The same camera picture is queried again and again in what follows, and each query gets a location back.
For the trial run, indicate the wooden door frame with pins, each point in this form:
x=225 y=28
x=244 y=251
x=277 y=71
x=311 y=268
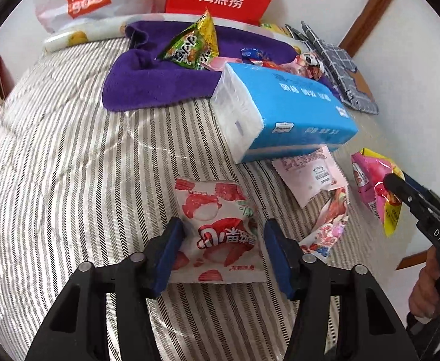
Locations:
x=370 y=11

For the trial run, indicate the blue tissue pack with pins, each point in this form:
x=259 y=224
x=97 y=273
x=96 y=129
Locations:
x=298 y=112

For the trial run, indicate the purple towel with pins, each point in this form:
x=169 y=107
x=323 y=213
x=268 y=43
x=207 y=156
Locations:
x=148 y=79

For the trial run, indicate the small blue snack wrapper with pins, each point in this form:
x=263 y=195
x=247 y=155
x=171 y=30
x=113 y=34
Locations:
x=252 y=52

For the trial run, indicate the person's right hand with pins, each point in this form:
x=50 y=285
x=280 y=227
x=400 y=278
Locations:
x=423 y=293

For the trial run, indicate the green snack packet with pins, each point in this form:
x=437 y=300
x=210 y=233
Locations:
x=189 y=45

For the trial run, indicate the red snack packet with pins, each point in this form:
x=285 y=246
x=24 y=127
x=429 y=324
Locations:
x=270 y=64

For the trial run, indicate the rolled white patterned mat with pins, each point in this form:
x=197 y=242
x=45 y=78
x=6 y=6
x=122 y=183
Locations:
x=73 y=39

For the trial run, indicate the pink yellow snack packet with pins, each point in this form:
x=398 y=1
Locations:
x=370 y=180

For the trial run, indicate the white strawberry snack packet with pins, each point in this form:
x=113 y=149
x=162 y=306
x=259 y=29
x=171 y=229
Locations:
x=220 y=233

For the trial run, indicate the small pink strawberry packet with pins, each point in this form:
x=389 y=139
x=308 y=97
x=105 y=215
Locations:
x=329 y=225

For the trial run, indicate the pink white sachet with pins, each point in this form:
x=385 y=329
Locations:
x=310 y=176

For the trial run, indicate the yellow green packet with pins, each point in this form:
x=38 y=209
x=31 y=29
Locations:
x=274 y=27

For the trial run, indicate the grey checked fabric bag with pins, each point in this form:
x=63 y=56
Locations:
x=340 y=67

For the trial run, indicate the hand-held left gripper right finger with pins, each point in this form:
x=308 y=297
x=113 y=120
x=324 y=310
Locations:
x=278 y=259

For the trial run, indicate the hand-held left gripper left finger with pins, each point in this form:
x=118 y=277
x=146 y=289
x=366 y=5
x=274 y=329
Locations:
x=167 y=259

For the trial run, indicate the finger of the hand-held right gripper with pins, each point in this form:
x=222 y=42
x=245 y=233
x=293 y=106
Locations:
x=402 y=193
x=430 y=197

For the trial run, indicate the pink panda snack packet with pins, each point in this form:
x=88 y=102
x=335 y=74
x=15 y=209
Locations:
x=310 y=64

